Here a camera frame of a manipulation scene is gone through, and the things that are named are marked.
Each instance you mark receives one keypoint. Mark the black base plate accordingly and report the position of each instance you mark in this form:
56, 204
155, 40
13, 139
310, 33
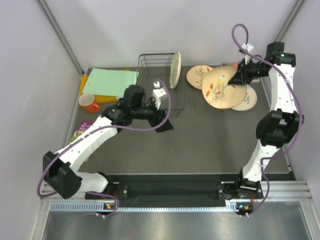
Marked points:
217, 190

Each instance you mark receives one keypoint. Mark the cream plate with sprig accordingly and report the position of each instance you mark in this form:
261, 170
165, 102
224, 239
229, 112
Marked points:
175, 69

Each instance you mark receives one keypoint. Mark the dark paperback book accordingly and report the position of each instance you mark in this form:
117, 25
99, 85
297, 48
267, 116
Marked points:
235, 65

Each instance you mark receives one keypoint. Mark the purple treehouse book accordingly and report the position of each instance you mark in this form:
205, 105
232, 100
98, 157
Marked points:
83, 126

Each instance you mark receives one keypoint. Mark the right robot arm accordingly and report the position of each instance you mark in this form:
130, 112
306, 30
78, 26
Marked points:
281, 125

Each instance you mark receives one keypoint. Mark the orange mug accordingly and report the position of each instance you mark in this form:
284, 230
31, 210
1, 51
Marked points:
88, 103

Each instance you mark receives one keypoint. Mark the aluminium front rail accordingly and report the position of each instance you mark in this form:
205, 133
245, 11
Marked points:
279, 191

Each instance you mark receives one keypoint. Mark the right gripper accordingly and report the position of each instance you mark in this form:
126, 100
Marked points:
243, 61

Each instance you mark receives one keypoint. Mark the green paper folder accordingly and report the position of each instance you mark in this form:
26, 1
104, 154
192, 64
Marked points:
110, 82

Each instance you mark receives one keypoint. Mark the bird plate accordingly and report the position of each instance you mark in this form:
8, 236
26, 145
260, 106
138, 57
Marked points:
217, 91
196, 75

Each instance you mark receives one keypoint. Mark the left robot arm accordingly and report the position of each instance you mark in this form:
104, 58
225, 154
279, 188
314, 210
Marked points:
61, 169

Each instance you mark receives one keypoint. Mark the blue and white plate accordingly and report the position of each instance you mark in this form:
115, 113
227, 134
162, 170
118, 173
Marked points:
249, 100

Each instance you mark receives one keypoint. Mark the black wire dish rack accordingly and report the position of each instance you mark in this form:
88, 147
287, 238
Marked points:
157, 66

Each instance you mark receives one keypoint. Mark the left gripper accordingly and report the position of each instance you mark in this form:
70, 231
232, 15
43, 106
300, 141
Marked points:
157, 113

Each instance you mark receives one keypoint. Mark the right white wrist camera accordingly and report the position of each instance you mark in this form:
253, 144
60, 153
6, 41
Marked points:
245, 49

